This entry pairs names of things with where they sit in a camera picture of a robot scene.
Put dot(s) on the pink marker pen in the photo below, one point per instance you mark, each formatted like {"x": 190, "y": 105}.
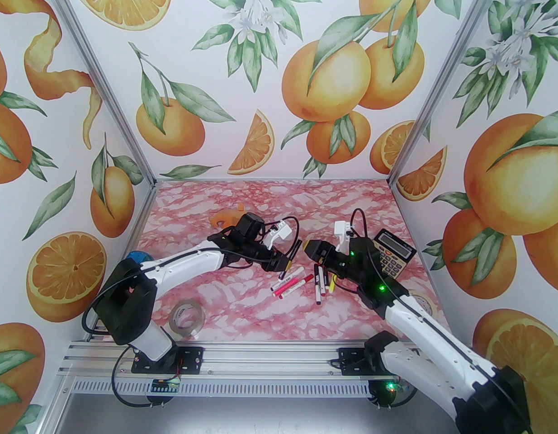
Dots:
{"x": 288, "y": 279}

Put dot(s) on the red marker pen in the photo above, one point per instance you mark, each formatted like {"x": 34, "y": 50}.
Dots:
{"x": 295, "y": 286}

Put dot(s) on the yellow highlighter pen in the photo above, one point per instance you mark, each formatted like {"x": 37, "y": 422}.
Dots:
{"x": 332, "y": 285}

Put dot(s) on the long black marker pen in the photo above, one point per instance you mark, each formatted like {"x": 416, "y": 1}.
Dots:
{"x": 317, "y": 287}

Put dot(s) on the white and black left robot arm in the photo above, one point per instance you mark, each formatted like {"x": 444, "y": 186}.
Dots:
{"x": 184, "y": 262}

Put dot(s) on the orange plastic toy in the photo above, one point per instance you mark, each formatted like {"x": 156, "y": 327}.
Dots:
{"x": 222, "y": 217}

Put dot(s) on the black and grey calculator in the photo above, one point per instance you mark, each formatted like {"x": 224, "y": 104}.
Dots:
{"x": 396, "y": 260}

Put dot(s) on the beige tape roll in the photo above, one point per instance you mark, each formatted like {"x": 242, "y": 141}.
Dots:
{"x": 433, "y": 304}

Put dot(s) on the blue lidded plastic container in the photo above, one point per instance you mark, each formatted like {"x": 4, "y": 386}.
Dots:
{"x": 139, "y": 257}

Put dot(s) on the clear tape roll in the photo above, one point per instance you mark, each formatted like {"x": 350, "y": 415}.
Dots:
{"x": 174, "y": 317}

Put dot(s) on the slotted aluminium strip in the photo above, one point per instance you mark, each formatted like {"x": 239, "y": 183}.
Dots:
{"x": 261, "y": 386}

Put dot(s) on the small board green light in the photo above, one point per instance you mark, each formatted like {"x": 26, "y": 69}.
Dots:
{"x": 390, "y": 386}

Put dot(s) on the small circuit board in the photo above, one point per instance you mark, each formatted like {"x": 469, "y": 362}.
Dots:
{"x": 166, "y": 386}

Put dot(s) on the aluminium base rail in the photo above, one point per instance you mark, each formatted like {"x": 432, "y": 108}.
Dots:
{"x": 261, "y": 360}

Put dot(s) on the aluminium corner post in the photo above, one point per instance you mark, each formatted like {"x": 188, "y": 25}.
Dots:
{"x": 104, "y": 79}
{"x": 439, "y": 79}

